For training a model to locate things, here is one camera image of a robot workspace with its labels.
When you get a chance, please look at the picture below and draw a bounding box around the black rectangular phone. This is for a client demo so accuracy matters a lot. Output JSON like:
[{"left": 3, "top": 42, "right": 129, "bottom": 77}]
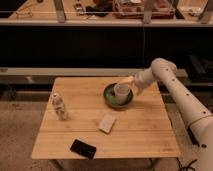
[{"left": 70, "top": 139, "right": 96, "bottom": 159}]

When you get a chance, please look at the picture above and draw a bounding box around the green ceramic bowl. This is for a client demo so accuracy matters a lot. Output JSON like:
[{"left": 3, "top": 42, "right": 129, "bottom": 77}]
[{"left": 103, "top": 83, "right": 134, "bottom": 109}]

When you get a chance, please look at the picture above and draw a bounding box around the white patterned bottle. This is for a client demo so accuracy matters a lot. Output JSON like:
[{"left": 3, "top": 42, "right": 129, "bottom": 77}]
[{"left": 52, "top": 93, "right": 68, "bottom": 121}]

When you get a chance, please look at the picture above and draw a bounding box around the long wooden shelf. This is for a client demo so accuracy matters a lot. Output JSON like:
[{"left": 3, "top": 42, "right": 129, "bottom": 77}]
[{"left": 0, "top": 0, "right": 213, "bottom": 27}]

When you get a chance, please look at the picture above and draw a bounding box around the tray with items on shelf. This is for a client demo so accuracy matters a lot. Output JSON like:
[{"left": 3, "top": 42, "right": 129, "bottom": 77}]
[{"left": 113, "top": 0, "right": 175, "bottom": 19}]

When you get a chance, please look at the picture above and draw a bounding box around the white ceramic cup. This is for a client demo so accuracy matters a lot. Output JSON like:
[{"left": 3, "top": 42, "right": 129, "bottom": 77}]
[{"left": 114, "top": 83, "right": 130, "bottom": 104}]

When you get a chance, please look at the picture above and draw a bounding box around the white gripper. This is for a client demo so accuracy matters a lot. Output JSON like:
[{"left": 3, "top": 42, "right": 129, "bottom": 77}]
[{"left": 121, "top": 68, "right": 156, "bottom": 94}]

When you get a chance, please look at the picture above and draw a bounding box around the black floor cable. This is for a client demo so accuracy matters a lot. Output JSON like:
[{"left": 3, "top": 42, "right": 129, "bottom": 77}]
[{"left": 175, "top": 159, "right": 199, "bottom": 171}]

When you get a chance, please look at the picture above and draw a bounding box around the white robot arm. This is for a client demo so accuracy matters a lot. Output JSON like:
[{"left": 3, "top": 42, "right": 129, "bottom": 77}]
[{"left": 122, "top": 58, "right": 213, "bottom": 171}]

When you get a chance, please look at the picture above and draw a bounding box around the wooden slatted table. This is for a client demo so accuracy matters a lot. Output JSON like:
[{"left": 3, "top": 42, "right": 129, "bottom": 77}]
[{"left": 31, "top": 77, "right": 180, "bottom": 159}]

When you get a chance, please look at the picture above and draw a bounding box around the black device on shelf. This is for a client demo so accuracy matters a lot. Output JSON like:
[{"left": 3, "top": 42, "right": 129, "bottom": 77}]
[{"left": 86, "top": 1, "right": 112, "bottom": 17}]

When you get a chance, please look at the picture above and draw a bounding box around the small grey device on shelf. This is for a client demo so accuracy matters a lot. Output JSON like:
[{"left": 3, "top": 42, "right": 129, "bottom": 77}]
[{"left": 73, "top": 3, "right": 85, "bottom": 16}]

